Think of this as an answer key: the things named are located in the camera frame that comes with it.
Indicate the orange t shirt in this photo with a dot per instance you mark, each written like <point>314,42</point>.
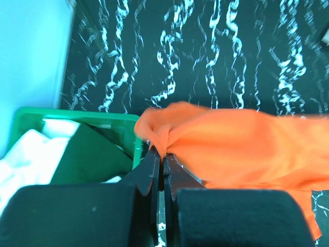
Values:
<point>244,149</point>

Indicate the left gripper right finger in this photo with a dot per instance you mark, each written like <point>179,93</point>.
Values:
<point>175,177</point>

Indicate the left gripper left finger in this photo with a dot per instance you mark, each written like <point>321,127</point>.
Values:
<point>145,181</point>

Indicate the green plastic bin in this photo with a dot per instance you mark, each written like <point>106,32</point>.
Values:
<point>121,126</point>

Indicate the dark green t shirt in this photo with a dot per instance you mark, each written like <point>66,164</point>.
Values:
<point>90,158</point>

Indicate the white t shirt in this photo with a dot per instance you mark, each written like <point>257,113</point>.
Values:
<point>35,157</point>

